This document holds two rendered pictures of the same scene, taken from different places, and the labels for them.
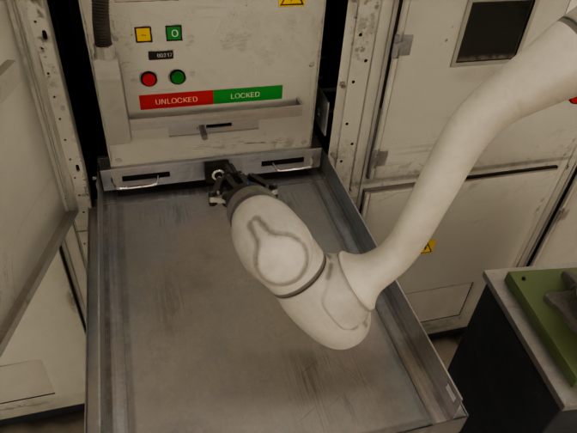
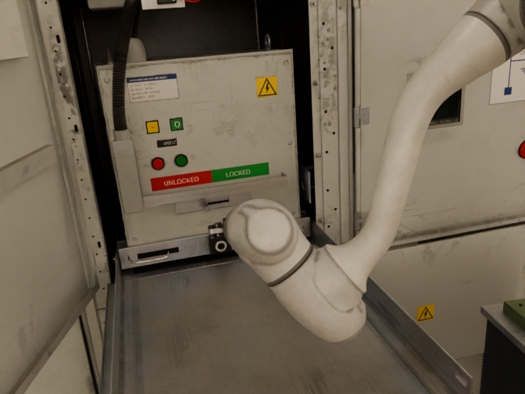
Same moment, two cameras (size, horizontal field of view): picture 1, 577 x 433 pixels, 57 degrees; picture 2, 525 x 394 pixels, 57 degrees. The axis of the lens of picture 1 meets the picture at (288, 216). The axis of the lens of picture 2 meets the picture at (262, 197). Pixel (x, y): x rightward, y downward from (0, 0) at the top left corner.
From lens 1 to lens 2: 28 cm
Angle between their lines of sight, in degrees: 22
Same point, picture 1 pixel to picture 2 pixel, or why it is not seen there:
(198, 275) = (206, 320)
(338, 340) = (336, 325)
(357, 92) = (332, 161)
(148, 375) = not seen: outside the picture
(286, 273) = (274, 241)
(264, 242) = (251, 216)
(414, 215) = (382, 190)
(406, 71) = (369, 138)
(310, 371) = (318, 384)
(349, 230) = not seen: hidden behind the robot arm
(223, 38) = (216, 125)
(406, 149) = not seen: hidden behind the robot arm
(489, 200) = (475, 259)
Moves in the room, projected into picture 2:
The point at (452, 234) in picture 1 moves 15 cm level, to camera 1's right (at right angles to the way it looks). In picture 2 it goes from (448, 296) to (497, 295)
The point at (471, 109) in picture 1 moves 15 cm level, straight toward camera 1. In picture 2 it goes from (408, 90) to (394, 106)
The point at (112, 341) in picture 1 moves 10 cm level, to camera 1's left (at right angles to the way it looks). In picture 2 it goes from (126, 375) to (74, 377)
